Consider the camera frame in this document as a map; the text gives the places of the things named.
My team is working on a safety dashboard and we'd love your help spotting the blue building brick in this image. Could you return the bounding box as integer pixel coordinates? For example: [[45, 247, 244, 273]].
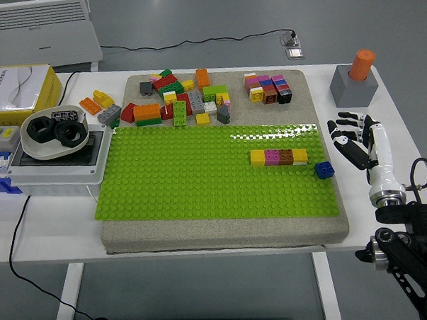
[[313, 159, 336, 181]]

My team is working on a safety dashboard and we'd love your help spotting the dark green flat brick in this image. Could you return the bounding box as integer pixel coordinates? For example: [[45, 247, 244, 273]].
[[135, 116, 164, 129]]

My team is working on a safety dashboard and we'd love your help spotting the yellow square brick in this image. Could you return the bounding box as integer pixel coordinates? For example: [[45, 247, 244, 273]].
[[249, 149, 267, 167]]

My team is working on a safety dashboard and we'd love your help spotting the long grey brick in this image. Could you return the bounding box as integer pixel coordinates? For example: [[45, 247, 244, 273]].
[[186, 90, 207, 114]]

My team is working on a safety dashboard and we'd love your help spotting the orange-brown cube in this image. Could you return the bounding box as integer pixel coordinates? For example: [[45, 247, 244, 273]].
[[261, 89, 280, 106]]

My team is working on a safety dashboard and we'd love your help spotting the metal floor socket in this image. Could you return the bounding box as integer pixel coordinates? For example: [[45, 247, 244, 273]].
[[279, 30, 304, 48]]

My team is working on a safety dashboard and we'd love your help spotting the grey electrical junction box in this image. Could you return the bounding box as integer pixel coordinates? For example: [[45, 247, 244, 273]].
[[5, 119, 114, 200]]

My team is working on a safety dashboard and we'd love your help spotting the yellow sloped brick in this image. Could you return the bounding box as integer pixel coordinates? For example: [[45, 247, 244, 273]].
[[92, 89, 116, 110]]

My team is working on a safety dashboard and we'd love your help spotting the brown square brick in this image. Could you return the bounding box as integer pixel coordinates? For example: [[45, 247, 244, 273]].
[[277, 148, 295, 167]]

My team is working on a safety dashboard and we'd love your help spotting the green studded baseplate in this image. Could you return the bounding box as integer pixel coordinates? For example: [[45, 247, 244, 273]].
[[93, 114, 346, 232]]

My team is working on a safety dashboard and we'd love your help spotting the black hex nut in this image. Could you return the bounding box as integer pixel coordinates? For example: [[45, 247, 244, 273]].
[[25, 114, 57, 145], [52, 120, 87, 149]]

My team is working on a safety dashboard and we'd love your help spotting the red sloped brick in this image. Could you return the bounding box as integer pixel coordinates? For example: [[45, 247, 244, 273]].
[[120, 101, 139, 124]]

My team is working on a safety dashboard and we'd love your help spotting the black cube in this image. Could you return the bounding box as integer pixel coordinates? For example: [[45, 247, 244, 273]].
[[275, 87, 294, 105]]

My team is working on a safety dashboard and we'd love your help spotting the grey-brown mat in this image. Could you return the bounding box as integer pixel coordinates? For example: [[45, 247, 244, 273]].
[[98, 61, 358, 265]]

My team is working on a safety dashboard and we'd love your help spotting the large red brick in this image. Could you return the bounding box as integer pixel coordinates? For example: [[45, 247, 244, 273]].
[[152, 73, 179, 93]]

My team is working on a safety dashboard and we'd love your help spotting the white panel heater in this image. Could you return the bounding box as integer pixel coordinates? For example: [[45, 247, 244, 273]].
[[0, 0, 106, 74]]

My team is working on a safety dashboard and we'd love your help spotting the long black cable with plug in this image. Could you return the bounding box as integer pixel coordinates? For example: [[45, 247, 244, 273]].
[[6, 193, 115, 320]]

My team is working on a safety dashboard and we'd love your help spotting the yellow tissue box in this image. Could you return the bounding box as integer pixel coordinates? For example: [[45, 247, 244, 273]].
[[0, 62, 64, 130]]

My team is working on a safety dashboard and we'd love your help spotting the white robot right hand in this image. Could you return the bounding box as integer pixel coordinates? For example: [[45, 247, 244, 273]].
[[323, 110, 411, 200]]

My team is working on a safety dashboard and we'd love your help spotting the white shallow bowl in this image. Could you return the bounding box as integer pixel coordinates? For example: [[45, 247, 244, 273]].
[[18, 103, 91, 163]]

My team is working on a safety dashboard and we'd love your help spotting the grey push-button switch box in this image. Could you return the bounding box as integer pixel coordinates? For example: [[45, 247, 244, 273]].
[[0, 125, 21, 154]]

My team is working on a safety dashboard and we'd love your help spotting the grey block holder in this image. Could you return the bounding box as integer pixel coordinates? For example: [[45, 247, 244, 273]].
[[328, 63, 379, 110]]

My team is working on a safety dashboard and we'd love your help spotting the metal floor cover plate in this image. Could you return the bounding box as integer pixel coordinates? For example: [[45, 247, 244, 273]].
[[286, 46, 307, 61]]

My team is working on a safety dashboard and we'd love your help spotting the dark grey sloped brick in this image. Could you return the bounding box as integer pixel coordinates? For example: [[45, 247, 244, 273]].
[[216, 103, 233, 125]]

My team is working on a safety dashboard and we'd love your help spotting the light grey brick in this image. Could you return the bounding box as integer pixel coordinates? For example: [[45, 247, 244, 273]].
[[96, 103, 123, 125]]

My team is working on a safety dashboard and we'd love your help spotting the black floor power cable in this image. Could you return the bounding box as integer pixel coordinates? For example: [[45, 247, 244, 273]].
[[99, 20, 298, 59]]

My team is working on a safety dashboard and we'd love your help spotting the large orange brick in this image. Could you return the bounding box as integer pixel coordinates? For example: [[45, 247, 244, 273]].
[[132, 102, 163, 124]]

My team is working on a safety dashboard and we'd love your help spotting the yellow cube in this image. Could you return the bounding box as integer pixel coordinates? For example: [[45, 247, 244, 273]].
[[248, 86, 266, 105]]

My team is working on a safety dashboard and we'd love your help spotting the tall orange brick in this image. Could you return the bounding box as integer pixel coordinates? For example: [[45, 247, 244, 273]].
[[195, 67, 212, 92]]

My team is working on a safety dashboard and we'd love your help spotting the white table leg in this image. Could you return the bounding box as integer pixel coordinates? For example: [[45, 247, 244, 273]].
[[55, 262, 85, 320], [308, 251, 346, 320]]

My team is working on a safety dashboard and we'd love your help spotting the orange flat brick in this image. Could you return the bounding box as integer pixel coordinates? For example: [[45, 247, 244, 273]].
[[78, 96, 103, 114]]

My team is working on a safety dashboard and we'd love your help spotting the long lime green brick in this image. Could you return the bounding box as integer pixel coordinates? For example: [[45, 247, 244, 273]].
[[171, 100, 189, 127]]

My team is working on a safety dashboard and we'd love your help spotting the orange cylinder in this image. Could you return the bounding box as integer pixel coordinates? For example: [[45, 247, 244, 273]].
[[348, 48, 377, 82]]

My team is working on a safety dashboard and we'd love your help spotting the large lime green brick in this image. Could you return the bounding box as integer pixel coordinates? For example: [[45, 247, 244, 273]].
[[201, 84, 229, 105]]

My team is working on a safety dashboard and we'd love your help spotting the thin black cable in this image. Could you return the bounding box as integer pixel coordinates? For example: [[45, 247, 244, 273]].
[[58, 69, 81, 108]]

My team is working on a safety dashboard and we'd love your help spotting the black and silver component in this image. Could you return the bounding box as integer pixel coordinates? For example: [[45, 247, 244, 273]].
[[50, 108, 78, 122]]

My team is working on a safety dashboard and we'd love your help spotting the magenta square brick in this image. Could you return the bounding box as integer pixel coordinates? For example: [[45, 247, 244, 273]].
[[263, 148, 281, 167]]

